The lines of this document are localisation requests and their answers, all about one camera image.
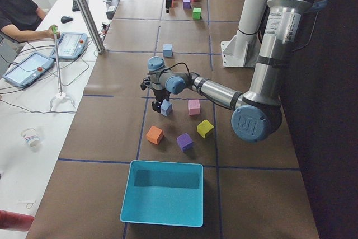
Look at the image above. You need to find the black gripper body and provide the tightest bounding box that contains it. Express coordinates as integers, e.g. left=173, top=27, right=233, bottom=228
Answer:
left=140, top=76, right=170, bottom=102

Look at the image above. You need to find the light blue foam block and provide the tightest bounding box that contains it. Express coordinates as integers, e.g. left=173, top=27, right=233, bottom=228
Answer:
left=162, top=44, right=173, bottom=57
left=161, top=100, right=172, bottom=116

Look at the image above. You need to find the operator hand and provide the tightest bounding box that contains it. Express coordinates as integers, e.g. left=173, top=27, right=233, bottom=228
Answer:
left=45, top=25, right=60, bottom=39

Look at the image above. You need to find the purple foam block near pink tray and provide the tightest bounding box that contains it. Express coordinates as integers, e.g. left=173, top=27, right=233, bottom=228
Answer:
left=182, top=0, right=191, bottom=10

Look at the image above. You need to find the orange foam block near blue bin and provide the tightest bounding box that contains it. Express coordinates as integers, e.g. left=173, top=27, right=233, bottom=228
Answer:
left=146, top=126, right=163, bottom=145

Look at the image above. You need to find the green foam block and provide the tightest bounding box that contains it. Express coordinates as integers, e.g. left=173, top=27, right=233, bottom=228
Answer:
left=192, top=7, right=202, bottom=20

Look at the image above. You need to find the purple foam block near blue bin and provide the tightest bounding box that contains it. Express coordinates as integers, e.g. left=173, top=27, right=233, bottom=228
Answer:
left=176, top=133, right=194, bottom=152

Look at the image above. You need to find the yellow foam block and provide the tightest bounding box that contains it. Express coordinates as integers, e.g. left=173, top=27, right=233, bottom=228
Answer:
left=196, top=119, right=214, bottom=139

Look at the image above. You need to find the blue plastic bin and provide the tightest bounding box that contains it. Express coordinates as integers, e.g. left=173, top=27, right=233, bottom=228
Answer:
left=120, top=160, right=204, bottom=227

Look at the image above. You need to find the teach pendant far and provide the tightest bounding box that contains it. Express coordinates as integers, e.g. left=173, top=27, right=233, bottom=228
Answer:
left=49, top=33, right=87, bottom=61

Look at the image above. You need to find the teach pendant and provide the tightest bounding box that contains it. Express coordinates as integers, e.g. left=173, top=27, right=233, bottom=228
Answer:
left=2, top=52, right=54, bottom=88
left=49, top=33, right=87, bottom=61

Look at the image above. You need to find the black computer mouse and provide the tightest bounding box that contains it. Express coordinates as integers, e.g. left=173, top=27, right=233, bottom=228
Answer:
left=60, top=16, right=73, bottom=24

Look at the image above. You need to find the paper cup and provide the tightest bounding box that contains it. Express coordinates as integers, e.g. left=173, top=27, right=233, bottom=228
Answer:
left=21, top=128, right=41, bottom=152

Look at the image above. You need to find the teach pendant near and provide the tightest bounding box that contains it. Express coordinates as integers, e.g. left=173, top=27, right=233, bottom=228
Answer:
left=2, top=52, right=54, bottom=88

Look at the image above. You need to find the seated person in black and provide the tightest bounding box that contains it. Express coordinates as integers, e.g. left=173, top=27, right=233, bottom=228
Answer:
left=0, top=0, right=56, bottom=63

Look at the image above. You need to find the red cylinder object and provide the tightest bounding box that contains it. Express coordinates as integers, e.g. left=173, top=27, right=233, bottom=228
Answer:
left=1, top=210, right=34, bottom=231

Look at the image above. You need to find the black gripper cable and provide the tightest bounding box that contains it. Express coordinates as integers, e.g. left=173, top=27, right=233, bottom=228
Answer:
left=150, top=62, right=194, bottom=83

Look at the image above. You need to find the aluminium frame post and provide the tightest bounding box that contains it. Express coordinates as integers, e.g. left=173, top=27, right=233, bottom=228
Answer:
left=76, top=0, right=105, bottom=54

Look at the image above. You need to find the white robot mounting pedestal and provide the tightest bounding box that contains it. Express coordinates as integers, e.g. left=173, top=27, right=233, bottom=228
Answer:
left=220, top=0, right=267, bottom=68

